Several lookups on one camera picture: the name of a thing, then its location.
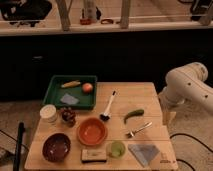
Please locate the white round container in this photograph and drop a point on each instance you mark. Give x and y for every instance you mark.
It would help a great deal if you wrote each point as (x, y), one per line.
(48, 114)

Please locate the grey sponge in tray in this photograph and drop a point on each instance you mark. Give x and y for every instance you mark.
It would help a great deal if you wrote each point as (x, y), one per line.
(68, 99)

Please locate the orange bowl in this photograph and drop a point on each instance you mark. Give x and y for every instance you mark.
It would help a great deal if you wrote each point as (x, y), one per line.
(92, 132)

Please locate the dark brown figurine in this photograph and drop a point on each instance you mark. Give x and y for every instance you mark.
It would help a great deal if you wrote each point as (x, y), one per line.
(68, 116)

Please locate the green plastic tray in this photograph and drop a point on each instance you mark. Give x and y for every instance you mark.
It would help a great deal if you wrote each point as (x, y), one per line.
(54, 91)

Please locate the silver fork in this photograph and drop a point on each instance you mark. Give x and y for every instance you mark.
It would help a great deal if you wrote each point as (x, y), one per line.
(134, 132)

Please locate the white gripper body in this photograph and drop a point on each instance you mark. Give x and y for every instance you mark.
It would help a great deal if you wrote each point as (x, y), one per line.
(167, 103)

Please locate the wooden block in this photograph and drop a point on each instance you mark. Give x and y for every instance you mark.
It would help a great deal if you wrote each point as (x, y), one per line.
(93, 155)

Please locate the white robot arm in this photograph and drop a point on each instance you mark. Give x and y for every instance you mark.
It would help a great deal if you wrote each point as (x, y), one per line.
(185, 83)

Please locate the black pole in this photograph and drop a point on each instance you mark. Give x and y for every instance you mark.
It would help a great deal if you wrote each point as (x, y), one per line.
(17, 158)

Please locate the red apple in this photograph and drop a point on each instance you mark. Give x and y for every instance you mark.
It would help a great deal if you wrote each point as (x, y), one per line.
(87, 87)

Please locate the purple bowl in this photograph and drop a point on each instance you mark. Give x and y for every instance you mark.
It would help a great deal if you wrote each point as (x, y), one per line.
(56, 147)

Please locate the green cup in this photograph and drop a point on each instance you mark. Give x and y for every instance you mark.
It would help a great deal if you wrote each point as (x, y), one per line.
(116, 149)

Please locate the blue grey cloth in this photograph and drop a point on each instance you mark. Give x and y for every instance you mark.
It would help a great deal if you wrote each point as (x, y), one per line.
(144, 154)

